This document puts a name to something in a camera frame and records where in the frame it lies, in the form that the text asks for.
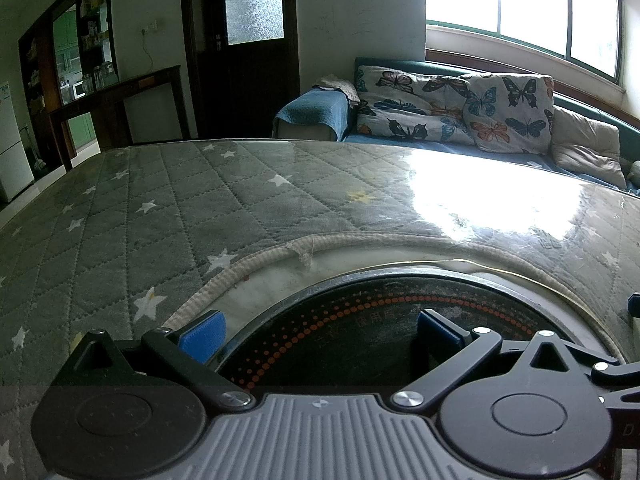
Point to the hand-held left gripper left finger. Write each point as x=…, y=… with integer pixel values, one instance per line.
x=202, y=332

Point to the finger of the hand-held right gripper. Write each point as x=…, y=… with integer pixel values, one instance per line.
x=635, y=305
x=622, y=380

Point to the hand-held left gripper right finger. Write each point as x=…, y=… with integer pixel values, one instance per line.
x=437, y=332

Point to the round black induction cooktop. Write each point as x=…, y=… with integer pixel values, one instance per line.
x=350, y=340

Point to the grey quilted star table cover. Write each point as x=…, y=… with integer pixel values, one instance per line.
x=150, y=240

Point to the grey stuffed toy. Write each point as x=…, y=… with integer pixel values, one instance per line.
x=635, y=172

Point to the beige pillow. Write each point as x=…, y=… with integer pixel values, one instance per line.
x=585, y=145

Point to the square butterfly print pillow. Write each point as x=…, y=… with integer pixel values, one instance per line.
x=510, y=115

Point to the long butterfly print pillow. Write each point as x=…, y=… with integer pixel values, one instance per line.
x=405, y=105

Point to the blue armrest cover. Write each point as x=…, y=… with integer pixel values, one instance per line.
x=310, y=112

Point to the dark wooden console table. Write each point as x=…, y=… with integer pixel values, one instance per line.
x=110, y=105

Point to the dark wooden glass door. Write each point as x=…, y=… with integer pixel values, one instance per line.
x=250, y=85

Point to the white refrigerator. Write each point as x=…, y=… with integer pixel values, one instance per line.
x=15, y=160

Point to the small pale folded cloth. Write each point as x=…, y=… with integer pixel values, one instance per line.
x=337, y=85

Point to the white microwave oven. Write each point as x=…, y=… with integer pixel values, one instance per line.
x=78, y=91

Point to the teal sofa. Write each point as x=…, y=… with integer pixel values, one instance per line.
x=400, y=63

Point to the dark wooden display cabinet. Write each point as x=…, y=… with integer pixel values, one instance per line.
x=42, y=60

